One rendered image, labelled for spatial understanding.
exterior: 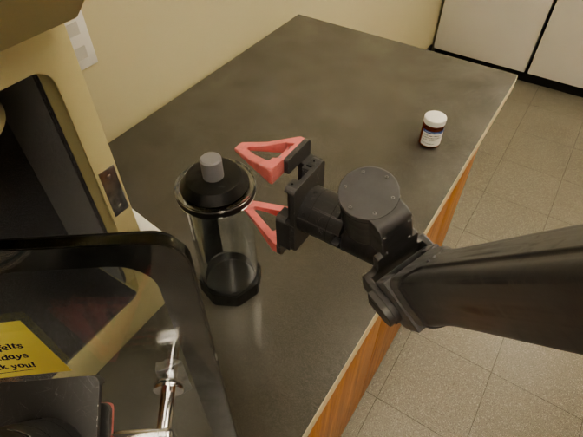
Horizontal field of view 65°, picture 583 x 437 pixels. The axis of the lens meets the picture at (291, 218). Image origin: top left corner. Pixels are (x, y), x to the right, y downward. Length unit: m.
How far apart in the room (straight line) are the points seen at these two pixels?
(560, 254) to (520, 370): 1.70
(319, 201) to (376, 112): 0.68
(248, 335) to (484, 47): 2.88
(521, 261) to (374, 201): 0.20
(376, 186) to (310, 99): 0.78
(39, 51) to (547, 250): 0.43
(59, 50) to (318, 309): 0.51
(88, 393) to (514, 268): 0.26
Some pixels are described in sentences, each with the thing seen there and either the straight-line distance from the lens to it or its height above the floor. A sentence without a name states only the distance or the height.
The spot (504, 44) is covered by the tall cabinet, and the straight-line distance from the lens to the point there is 3.34.
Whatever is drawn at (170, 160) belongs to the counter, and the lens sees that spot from 1.04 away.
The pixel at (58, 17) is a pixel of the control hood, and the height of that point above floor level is 1.42.
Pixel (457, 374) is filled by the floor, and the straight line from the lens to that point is 1.84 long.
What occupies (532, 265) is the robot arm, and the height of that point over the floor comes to 1.41.
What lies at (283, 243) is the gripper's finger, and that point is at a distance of 0.56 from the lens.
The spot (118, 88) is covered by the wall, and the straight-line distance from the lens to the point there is 1.15.
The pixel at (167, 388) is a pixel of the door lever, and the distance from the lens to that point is 0.42.
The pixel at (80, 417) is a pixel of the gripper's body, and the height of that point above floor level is 1.29.
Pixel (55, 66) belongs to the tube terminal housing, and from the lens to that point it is 0.50.
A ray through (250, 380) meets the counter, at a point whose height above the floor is 0.94.
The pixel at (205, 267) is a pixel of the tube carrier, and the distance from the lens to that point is 0.71.
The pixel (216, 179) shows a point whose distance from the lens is 0.60.
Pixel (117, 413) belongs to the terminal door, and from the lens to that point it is 0.49.
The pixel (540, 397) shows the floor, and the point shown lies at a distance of 1.91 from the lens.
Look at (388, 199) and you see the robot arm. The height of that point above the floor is 1.29.
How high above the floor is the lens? 1.59
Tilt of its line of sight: 47 degrees down
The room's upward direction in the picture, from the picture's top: straight up
